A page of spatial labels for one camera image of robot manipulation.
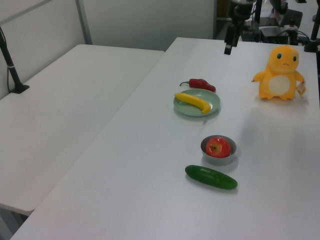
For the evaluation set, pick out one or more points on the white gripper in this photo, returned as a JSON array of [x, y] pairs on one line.
[[241, 8]]

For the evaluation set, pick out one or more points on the red chili pepper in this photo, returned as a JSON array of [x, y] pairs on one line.
[[198, 83]]

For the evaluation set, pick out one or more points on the pale green plastic plate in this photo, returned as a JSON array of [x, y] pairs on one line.
[[185, 107]]

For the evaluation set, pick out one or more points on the black equipment box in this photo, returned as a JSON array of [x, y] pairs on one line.
[[273, 33]]

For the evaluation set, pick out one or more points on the orange plush toy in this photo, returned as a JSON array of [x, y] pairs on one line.
[[278, 75]]

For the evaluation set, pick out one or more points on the black keyboard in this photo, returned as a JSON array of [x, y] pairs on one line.
[[291, 17]]

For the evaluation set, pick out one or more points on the yellow banana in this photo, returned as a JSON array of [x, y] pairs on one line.
[[193, 101]]

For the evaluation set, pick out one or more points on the red apple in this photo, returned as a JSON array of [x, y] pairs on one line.
[[218, 147]]

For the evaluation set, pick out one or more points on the small grey bowl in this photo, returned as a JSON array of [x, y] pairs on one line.
[[217, 160]]

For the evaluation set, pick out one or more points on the green cucumber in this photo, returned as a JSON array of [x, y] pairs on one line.
[[211, 177]]

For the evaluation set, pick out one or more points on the grey partition post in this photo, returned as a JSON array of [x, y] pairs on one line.
[[84, 22]]

